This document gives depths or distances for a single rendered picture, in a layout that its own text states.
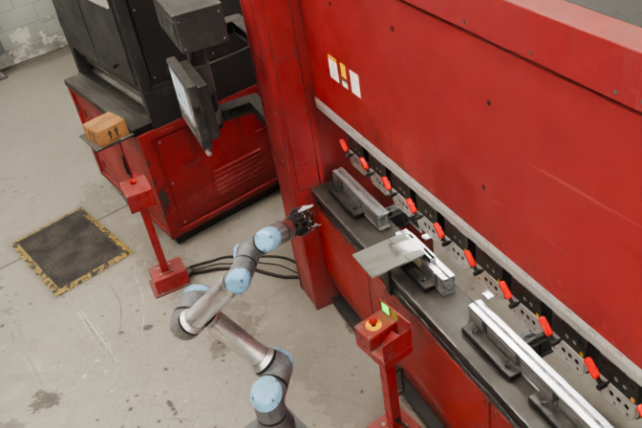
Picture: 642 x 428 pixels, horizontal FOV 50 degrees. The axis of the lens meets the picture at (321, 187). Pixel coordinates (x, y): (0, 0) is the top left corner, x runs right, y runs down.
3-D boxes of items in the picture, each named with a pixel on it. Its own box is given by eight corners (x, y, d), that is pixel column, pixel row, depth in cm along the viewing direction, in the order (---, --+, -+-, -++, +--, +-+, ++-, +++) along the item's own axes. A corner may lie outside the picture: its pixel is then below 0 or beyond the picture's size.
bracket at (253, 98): (220, 115, 406) (217, 104, 402) (258, 102, 413) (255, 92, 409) (243, 143, 375) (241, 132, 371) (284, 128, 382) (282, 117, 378)
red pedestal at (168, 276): (148, 282, 469) (110, 181, 422) (183, 267, 476) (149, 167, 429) (155, 299, 453) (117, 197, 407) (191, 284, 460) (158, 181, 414)
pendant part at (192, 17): (188, 131, 403) (147, -11, 356) (227, 118, 410) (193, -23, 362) (213, 170, 363) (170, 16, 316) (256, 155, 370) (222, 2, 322)
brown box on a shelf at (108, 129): (79, 137, 443) (73, 119, 436) (116, 120, 455) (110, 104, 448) (96, 153, 423) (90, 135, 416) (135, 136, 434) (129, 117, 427)
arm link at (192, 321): (154, 342, 240) (226, 269, 213) (165, 319, 249) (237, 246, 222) (181, 359, 243) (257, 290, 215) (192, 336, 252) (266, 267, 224)
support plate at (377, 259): (352, 256, 308) (352, 254, 307) (402, 234, 315) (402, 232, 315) (372, 278, 294) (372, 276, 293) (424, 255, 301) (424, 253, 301)
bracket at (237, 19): (200, 36, 378) (197, 25, 374) (241, 24, 385) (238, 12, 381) (224, 59, 347) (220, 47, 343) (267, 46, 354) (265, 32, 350)
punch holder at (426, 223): (417, 225, 289) (415, 193, 280) (435, 218, 292) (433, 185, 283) (438, 244, 278) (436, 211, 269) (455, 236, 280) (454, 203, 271)
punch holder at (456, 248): (444, 250, 274) (442, 217, 265) (462, 243, 276) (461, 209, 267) (467, 271, 262) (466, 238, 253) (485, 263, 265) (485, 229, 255)
